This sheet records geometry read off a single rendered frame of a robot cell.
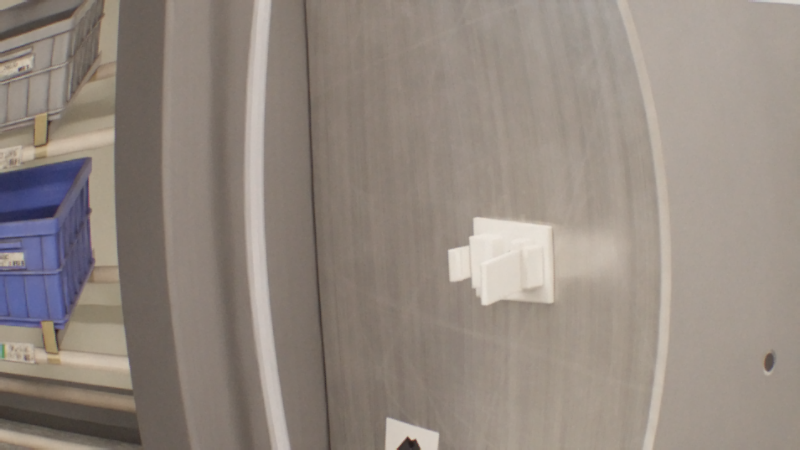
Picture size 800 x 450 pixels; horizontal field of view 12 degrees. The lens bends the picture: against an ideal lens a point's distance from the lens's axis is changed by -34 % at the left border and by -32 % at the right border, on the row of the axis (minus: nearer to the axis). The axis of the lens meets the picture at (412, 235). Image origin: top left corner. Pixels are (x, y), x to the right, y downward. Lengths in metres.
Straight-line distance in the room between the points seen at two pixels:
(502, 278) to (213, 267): 0.07
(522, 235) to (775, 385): 0.10
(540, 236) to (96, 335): 5.67
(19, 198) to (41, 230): 0.41
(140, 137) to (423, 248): 0.07
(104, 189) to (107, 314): 0.20
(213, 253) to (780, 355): 0.17
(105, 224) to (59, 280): 0.75
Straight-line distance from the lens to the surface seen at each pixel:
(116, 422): 6.71
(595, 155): 1.01
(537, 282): 1.02
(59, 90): 5.87
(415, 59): 1.04
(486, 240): 1.03
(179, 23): 1.04
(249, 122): 1.04
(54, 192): 6.26
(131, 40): 1.05
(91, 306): 6.68
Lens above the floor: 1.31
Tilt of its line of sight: 9 degrees down
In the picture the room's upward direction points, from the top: 4 degrees counter-clockwise
